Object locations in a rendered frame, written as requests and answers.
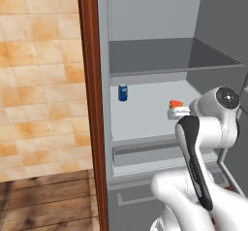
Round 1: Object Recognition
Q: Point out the grey fridge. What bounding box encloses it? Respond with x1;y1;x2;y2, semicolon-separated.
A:
96;0;248;231

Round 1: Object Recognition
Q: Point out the brown wooden side panel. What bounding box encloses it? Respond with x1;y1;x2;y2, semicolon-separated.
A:
76;0;109;231

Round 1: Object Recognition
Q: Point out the grey freezer drawer handle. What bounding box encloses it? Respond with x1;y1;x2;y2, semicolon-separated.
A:
116;191;157;208

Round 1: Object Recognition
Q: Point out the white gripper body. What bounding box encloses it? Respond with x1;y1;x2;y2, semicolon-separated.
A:
167;106;192;121

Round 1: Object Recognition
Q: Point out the grey freezer drawer front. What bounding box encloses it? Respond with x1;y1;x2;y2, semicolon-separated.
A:
107;180;169;231

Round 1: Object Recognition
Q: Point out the grey fridge shelf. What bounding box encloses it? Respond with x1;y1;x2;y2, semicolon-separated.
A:
108;37;246;79

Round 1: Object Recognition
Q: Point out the grey fridge drawer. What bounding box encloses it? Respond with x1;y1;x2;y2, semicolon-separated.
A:
111;140;221;178

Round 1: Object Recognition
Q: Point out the orange cheese wedge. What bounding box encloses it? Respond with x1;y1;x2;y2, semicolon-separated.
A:
169;99;184;111

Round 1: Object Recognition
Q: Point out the blue drink can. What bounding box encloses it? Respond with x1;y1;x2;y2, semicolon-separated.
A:
117;83;129;103

